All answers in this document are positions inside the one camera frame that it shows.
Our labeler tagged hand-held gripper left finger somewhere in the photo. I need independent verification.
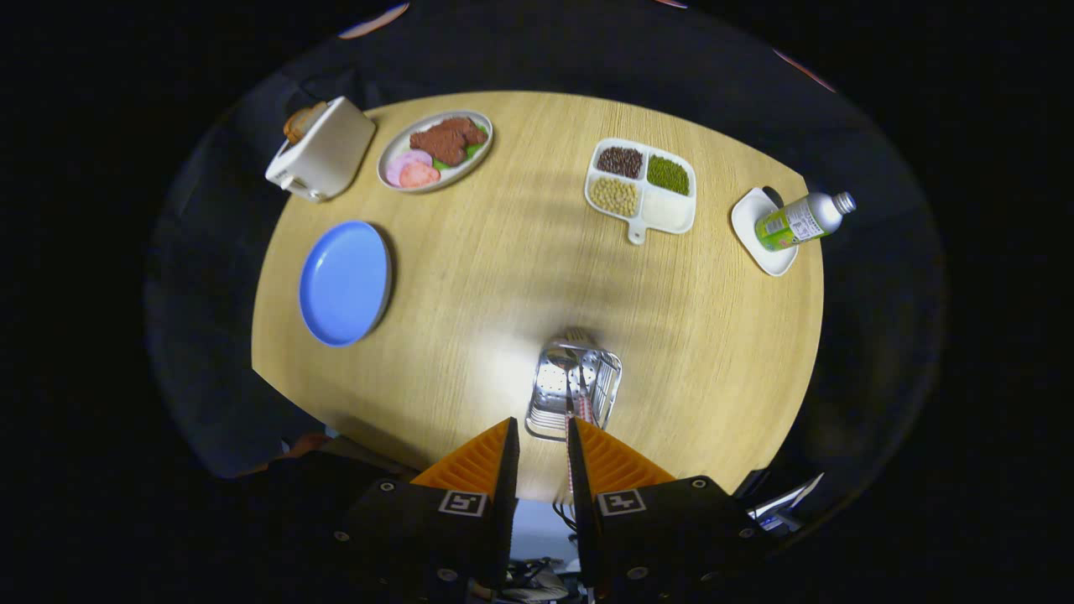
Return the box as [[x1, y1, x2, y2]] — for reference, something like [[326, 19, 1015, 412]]
[[331, 415, 522, 604]]

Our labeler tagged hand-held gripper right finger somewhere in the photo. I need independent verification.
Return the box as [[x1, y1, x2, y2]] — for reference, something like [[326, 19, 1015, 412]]
[[566, 415, 760, 604]]

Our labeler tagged fork with checkered handle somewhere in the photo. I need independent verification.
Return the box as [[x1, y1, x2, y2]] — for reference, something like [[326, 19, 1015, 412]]
[[564, 327, 598, 420]]

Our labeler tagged blue round plate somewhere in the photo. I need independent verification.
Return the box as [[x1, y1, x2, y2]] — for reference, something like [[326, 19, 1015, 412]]
[[299, 220, 394, 348]]

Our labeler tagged white divided tray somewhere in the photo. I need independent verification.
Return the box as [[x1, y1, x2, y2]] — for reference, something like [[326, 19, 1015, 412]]
[[584, 138, 698, 247]]

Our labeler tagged pile of yellow soybeans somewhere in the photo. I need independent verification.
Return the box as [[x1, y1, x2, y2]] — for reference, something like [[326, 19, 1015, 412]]
[[589, 176, 640, 218]]

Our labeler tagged small white saucer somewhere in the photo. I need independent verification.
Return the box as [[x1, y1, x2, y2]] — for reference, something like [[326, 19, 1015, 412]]
[[730, 186, 800, 278]]

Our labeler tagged pile of green beans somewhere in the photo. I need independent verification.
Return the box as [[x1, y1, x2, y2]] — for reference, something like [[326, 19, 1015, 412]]
[[646, 155, 691, 196]]

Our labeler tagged pile of dark red beans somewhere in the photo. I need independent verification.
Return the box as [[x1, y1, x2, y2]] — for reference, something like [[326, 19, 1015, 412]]
[[596, 146, 645, 180]]

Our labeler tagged pale pink ham slice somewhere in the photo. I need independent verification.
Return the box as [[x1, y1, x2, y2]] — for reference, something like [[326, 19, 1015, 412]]
[[385, 149, 433, 187]]

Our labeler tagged green label metal bottle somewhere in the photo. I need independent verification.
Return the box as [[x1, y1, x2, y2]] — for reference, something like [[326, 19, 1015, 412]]
[[754, 190, 858, 253]]

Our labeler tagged brown steak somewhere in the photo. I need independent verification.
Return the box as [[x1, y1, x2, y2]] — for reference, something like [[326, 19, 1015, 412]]
[[409, 117, 488, 167]]

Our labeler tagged white oval food plate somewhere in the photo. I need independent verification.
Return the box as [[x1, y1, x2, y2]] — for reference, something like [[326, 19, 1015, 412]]
[[377, 110, 495, 195]]

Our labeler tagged white toaster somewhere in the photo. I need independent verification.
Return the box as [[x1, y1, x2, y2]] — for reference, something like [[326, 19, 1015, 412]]
[[265, 96, 378, 203]]

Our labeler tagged metal wire cutlery rack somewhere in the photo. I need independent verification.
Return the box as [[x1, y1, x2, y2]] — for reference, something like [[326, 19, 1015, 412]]
[[524, 331, 623, 443]]

